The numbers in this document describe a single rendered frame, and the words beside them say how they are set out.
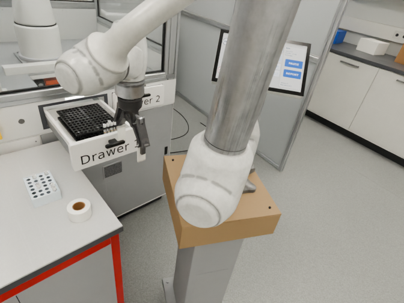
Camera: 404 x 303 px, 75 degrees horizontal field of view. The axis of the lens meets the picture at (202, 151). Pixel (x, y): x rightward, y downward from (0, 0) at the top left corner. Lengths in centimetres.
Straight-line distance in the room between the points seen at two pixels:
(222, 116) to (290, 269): 148
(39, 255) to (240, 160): 62
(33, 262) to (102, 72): 54
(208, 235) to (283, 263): 111
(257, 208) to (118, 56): 59
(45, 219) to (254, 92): 75
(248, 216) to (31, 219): 67
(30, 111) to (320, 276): 180
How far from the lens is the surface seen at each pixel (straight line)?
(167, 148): 172
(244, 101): 50
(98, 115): 121
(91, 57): 64
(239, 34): 47
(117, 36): 62
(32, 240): 94
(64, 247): 90
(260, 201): 90
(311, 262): 199
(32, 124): 129
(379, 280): 217
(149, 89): 143
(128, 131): 105
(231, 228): 85
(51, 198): 102
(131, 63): 75
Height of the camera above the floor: 146
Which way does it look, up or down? 34 degrees down
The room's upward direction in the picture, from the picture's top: 9 degrees clockwise
